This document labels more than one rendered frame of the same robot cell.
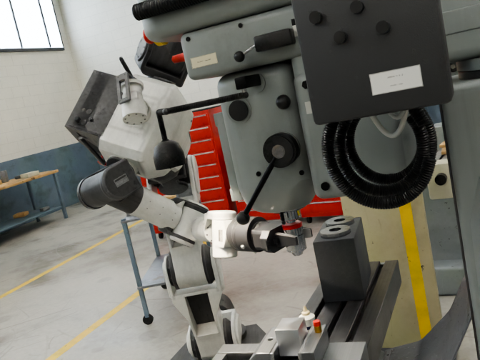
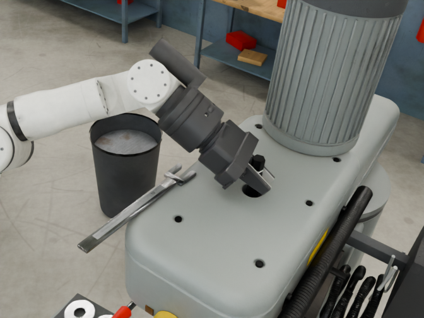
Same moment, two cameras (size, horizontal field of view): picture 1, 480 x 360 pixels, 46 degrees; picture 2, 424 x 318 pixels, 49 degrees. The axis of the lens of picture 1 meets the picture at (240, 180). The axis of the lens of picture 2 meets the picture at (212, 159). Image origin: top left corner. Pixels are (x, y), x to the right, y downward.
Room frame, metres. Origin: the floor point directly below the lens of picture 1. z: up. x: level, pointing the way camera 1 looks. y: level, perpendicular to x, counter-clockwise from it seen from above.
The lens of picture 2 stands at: (1.31, 0.52, 2.42)
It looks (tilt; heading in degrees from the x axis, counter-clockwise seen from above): 38 degrees down; 273
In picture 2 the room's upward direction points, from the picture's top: 8 degrees clockwise
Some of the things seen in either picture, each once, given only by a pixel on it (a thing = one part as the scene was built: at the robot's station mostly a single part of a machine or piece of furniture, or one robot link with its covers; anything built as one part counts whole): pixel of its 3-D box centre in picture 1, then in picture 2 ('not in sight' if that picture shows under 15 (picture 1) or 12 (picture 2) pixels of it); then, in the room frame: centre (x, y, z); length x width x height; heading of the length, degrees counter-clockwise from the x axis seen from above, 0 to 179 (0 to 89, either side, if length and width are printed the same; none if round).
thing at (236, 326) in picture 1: (214, 333); not in sight; (2.11, 0.22, 0.68); 0.21 x 0.20 x 0.13; 177
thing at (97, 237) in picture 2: not in sight; (140, 204); (1.45, -0.01, 1.89); 0.24 x 0.04 x 0.01; 63
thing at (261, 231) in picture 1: (265, 235); not in sight; (1.34, -0.03, 1.23); 0.13 x 0.12 x 0.10; 135
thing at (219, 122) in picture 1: (233, 155); not in sight; (1.32, 0.00, 1.44); 0.04 x 0.04 x 0.21; 66
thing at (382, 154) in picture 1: (359, 123); not in sight; (1.19, -0.27, 1.47); 0.24 x 0.19 x 0.26; 156
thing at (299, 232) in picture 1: (294, 238); not in sight; (1.27, -0.10, 1.23); 0.05 x 0.05 x 0.06
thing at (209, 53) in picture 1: (273, 40); not in sight; (1.25, -0.13, 1.68); 0.34 x 0.24 x 0.10; 66
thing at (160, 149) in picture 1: (168, 153); not in sight; (1.30, 0.15, 1.48); 0.07 x 0.07 x 0.06
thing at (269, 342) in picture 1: (270, 347); not in sight; (1.17, 0.01, 1.03); 0.12 x 0.06 x 0.04; 157
